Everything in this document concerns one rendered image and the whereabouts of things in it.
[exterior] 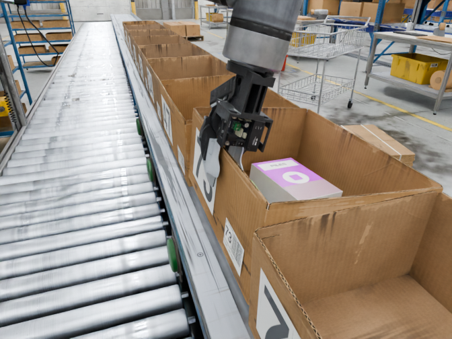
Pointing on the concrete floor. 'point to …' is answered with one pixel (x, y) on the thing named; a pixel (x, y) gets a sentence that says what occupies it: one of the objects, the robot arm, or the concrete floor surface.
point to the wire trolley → (324, 60)
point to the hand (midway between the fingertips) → (215, 177)
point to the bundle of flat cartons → (382, 142)
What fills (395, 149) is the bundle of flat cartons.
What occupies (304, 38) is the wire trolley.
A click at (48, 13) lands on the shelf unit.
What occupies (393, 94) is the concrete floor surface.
